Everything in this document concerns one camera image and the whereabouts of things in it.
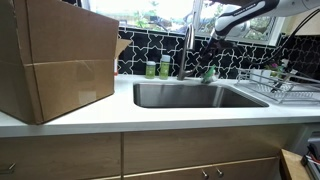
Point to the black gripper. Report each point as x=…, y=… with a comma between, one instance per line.
x=214, y=45

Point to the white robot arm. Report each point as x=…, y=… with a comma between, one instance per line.
x=257, y=8

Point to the steel kitchen faucet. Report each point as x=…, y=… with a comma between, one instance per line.
x=189, y=45

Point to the metal dish rack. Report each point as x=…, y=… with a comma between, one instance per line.
x=297, y=90

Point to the green white sponge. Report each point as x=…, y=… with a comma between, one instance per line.
x=209, y=76

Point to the tall green soap bottle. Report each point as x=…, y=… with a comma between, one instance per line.
x=164, y=67

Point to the short green soap bottle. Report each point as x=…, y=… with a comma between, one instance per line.
x=150, y=69

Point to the stainless steel sink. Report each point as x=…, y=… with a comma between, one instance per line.
x=156, y=95

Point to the wooden cabinet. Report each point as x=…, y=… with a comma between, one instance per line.
x=223, y=153

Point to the brown cardboard box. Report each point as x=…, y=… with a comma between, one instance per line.
x=54, y=58

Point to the black handled utensil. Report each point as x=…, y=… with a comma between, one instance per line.
x=280, y=83

